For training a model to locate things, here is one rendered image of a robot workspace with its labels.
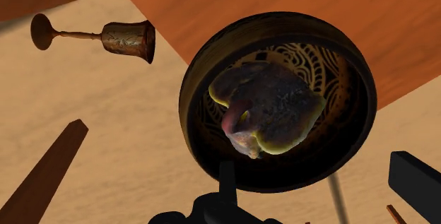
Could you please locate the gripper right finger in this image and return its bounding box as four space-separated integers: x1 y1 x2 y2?
388 150 441 224

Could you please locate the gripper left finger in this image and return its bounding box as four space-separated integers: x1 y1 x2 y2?
218 160 238 206

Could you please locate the small brown stick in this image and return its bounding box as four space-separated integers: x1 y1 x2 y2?
386 204 408 224

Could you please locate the thin grey rod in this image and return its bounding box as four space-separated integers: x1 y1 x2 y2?
327 172 351 224

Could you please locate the dark brown yellow-edged food lump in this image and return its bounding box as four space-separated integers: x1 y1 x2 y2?
208 60 327 160

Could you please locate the dark patterned bowl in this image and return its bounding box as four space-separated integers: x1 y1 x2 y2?
178 11 378 194

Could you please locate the bronze engraved goblet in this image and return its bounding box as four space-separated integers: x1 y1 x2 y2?
30 13 157 65

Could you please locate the brown wooden plank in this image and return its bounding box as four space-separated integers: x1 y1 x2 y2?
0 119 90 224

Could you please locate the orange wooden table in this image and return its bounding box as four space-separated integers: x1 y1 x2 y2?
119 0 441 111

